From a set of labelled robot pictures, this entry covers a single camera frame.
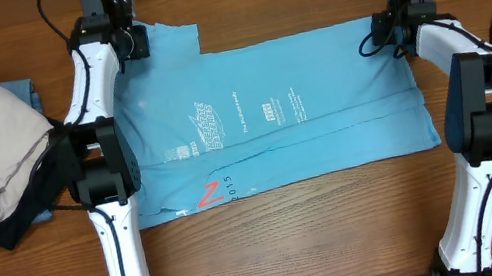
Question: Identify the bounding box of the light blue printed t-shirt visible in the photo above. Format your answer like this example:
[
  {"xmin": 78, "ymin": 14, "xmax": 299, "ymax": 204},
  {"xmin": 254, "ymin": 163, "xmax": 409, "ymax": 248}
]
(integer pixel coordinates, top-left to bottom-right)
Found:
[{"xmin": 114, "ymin": 17, "xmax": 440, "ymax": 229}]

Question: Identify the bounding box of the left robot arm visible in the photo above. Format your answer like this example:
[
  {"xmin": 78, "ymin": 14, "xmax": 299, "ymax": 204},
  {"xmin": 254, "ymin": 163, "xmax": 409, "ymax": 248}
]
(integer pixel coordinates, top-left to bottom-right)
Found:
[{"xmin": 50, "ymin": 0, "xmax": 150, "ymax": 276}]

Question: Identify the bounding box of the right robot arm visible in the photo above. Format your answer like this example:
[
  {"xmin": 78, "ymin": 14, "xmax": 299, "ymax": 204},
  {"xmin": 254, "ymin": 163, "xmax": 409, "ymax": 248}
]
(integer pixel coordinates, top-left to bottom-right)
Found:
[{"xmin": 366, "ymin": 0, "xmax": 492, "ymax": 276}]

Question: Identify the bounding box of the blue folded garment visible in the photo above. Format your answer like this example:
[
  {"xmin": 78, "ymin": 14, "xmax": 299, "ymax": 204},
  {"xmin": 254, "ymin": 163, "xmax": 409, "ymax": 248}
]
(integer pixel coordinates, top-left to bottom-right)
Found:
[{"xmin": 0, "ymin": 79, "xmax": 45, "ymax": 115}]

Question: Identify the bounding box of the black folded garment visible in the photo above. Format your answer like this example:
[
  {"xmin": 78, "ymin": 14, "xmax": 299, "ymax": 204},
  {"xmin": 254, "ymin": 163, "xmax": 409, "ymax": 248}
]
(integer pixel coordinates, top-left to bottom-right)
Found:
[{"xmin": 0, "ymin": 112, "xmax": 92, "ymax": 252}]

